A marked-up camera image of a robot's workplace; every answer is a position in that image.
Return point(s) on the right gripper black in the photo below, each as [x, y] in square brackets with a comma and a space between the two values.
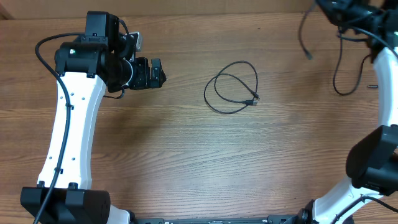
[336, 12]

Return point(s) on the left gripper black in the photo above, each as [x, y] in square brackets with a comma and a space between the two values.
[142, 80]

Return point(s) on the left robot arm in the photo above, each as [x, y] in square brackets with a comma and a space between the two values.
[98, 63]

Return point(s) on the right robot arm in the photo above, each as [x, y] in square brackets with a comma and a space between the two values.
[371, 165]

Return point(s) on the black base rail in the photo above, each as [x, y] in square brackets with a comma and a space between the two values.
[270, 219]

